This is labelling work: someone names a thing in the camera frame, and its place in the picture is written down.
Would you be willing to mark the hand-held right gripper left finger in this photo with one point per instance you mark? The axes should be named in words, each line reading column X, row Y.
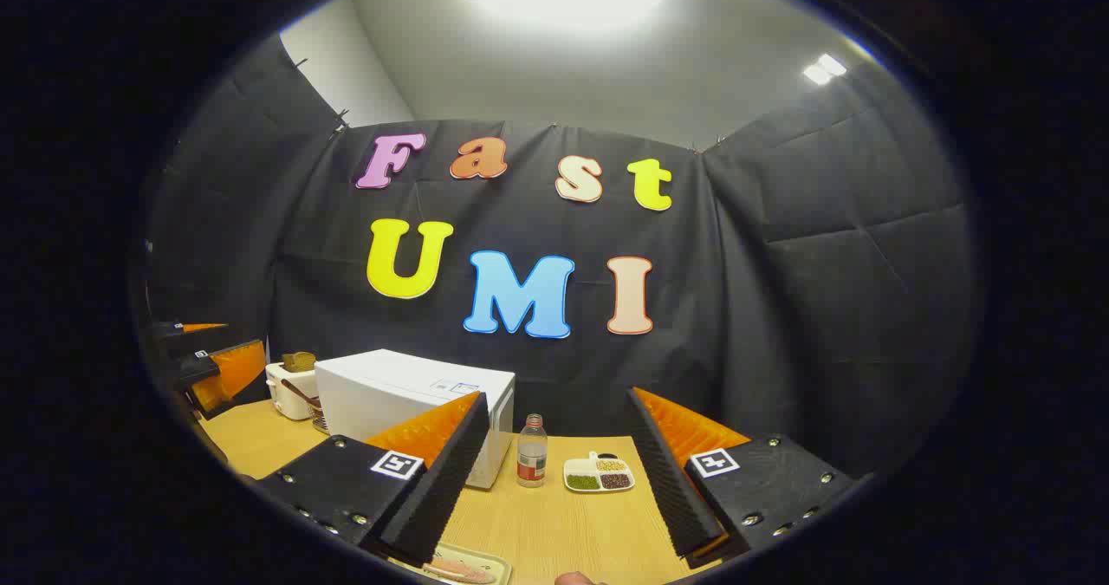
column 450, row 472

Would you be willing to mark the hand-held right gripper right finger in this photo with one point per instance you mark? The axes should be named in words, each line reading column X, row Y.
column 663, row 481

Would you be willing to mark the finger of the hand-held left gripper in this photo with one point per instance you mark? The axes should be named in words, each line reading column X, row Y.
column 230, row 373
column 195, row 332

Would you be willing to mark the white microwave oven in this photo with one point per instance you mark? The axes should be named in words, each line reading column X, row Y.
column 390, row 399

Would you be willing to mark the pale green food tray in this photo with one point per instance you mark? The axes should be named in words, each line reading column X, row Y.
column 485, row 561

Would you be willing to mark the white toaster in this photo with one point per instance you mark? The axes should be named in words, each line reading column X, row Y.
column 286, row 394

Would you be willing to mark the white divided dish with beans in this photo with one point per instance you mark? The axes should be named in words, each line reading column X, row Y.
column 598, row 474

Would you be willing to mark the brown bread slice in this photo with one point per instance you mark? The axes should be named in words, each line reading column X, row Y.
column 299, row 360

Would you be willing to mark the clear plastic bottle red label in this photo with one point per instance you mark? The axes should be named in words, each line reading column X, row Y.
column 531, row 455

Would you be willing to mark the small ceiling light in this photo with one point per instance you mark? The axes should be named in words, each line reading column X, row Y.
column 823, row 68

